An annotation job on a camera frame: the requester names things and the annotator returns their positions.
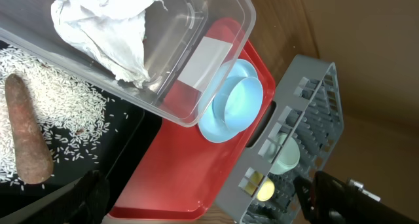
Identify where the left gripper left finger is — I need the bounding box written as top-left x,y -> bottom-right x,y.
0,170 -> 111,224

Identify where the white napkin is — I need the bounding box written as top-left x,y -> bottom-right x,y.
51,0 -> 163,88

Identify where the white rice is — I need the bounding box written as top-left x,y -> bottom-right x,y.
1,45 -> 128,189

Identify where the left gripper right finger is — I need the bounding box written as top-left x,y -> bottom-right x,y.
293,171 -> 418,224

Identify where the green bowl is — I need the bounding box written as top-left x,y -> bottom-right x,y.
267,137 -> 300,175

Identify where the light blue plate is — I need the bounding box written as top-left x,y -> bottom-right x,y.
198,59 -> 261,143

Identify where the brown sweet potato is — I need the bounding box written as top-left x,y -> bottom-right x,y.
5,74 -> 54,184

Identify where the light blue bowl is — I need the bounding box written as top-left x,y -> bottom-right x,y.
213,76 -> 263,132

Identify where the red plastic tray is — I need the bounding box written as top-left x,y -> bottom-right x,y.
108,18 -> 275,223

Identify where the grey dishwasher rack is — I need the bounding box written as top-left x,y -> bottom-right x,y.
215,54 -> 344,223

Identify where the yellow plastic cup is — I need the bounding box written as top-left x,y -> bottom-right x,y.
245,172 -> 275,202

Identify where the clear plastic bin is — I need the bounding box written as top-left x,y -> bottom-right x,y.
1,0 -> 256,127

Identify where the black plastic tray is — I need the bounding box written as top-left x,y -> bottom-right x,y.
1,91 -> 162,217

